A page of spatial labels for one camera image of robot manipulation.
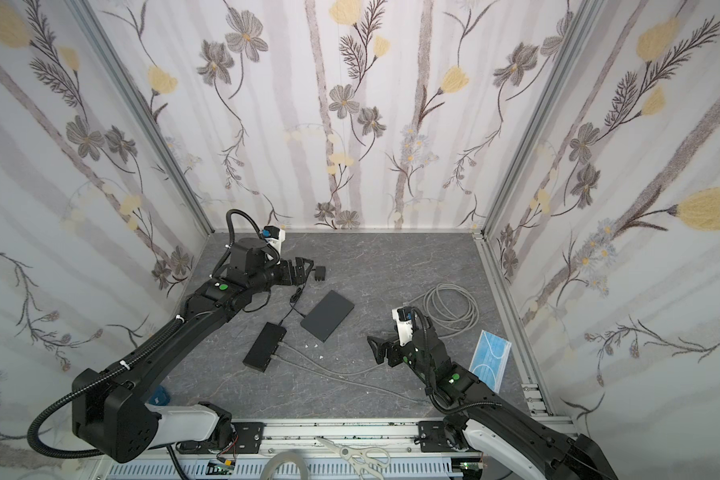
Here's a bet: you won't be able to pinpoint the white tape roll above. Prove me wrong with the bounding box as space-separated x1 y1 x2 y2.
259 451 310 480

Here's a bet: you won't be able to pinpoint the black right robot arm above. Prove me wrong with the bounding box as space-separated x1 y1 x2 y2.
367 306 617 479

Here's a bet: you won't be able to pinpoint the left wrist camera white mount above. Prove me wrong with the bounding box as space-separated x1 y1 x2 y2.
261 225 286 253

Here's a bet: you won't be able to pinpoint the blue face mask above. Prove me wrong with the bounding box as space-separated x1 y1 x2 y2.
469 330 512 392

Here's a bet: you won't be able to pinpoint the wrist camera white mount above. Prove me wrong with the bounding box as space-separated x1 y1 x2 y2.
392 306 415 346
261 225 286 253

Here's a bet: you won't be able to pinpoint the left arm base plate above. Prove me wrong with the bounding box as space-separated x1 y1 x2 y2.
175 420 265 456

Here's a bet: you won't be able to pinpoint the slim ribbed black switch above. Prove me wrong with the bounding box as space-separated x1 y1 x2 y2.
243 322 287 372

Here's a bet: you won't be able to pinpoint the white handled scissors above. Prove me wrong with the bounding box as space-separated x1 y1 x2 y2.
316 437 391 480

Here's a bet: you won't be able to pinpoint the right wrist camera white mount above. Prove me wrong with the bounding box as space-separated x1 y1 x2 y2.
392 306 415 346

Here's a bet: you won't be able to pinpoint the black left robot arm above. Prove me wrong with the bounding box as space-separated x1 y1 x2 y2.
26 225 314 463

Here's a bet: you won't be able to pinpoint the small blue box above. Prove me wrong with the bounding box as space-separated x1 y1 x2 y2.
148 385 171 406

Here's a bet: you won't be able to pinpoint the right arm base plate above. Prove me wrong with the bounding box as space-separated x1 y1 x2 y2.
414 420 471 453

